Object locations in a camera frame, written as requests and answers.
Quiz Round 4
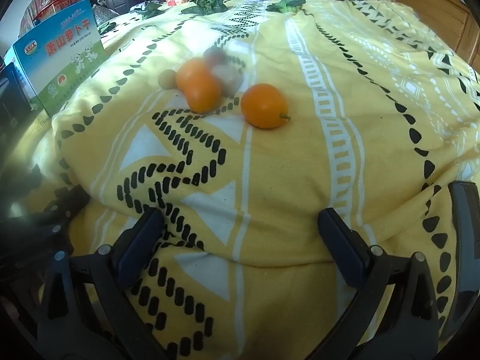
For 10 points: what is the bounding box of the yellow patterned blanket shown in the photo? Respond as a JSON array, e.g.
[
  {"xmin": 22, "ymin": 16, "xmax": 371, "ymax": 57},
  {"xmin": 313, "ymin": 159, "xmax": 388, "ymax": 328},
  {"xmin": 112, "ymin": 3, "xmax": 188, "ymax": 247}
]
[{"xmin": 0, "ymin": 0, "xmax": 480, "ymax": 360}]

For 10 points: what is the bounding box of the wooden cabinet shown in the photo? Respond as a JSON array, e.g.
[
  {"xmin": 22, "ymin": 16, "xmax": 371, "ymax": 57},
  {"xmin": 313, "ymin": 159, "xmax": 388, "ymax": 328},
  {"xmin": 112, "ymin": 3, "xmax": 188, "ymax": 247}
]
[{"xmin": 390, "ymin": 0, "xmax": 480, "ymax": 72}]

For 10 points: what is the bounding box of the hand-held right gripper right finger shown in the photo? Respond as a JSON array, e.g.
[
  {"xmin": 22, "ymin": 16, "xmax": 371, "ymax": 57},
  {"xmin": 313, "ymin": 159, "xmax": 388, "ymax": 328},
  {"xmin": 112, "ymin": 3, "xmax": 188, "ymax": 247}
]
[{"xmin": 317, "ymin": 208, "xmax": 439, "ymax": 360}]

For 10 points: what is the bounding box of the large cardboard box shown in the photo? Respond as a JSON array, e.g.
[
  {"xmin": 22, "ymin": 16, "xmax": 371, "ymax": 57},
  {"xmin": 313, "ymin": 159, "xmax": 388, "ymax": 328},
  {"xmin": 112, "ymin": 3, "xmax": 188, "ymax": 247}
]
[{"xmin": 35, "ymin": 0, "xmax": 81, "ymax": 25}]

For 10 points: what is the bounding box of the blue and green carton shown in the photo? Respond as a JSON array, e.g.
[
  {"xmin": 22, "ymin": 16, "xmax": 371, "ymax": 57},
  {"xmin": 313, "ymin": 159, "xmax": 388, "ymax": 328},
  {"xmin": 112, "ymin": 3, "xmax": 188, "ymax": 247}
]
[{"xmin": 4, "ymin": 0, "xmax": 105, "ymax": 118}]

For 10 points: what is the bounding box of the black box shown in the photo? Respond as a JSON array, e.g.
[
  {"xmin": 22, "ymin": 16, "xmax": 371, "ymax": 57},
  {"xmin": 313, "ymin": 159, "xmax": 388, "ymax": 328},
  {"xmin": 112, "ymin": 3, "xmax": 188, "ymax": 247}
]
[{"xmin": 0, "ymin": 62, "xmax": 34, "ymax": 132}]

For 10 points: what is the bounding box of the red tomato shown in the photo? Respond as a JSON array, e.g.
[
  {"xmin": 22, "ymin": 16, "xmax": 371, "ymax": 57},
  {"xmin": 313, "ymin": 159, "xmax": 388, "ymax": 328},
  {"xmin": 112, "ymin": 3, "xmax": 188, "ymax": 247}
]
[
  {"xmin": 202, "ymin": 47, "xmax": 229, "ymax": 70},
  {"xmin": 212, "ymin": 64, "xmax": 244, "ymax": 96}
]

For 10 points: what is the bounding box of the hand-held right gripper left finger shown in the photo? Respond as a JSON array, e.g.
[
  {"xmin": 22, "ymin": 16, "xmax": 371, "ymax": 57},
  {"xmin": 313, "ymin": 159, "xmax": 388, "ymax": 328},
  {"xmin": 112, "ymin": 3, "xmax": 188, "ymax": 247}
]
[{"xmin": 37, "ymin": 207, "xmax": 166, "ymax": 360}]

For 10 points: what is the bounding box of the black curved plastic piece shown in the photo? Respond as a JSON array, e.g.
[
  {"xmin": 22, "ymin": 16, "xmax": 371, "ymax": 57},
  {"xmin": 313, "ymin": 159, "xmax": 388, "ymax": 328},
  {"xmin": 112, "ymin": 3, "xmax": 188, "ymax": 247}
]
[{"xmin": 439, "ymin": 181, "xmax": 480, "ymax": 342}]

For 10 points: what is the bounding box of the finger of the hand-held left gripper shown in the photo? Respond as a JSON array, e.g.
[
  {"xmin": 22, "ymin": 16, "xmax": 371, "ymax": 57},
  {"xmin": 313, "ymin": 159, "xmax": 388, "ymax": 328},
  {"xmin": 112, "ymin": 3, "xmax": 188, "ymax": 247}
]
[{"xmin": 22, "ymin": 184, "xmax": 91, "ymax": 241}]

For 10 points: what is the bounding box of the orange with stem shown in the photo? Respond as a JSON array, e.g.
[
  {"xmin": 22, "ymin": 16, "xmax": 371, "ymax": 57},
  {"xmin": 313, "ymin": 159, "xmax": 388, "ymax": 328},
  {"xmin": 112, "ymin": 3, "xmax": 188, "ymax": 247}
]
[{"xmin": 240, "ymin": 83, "xmax": 292, "ymax": 130}]

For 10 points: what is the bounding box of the small beige longan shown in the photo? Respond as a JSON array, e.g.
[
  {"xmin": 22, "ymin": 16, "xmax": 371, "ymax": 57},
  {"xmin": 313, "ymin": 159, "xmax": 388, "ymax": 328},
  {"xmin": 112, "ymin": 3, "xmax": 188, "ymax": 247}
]
[{"xmin": 157, "ymin": 69, "xmax": 178, "ymax": 91}]

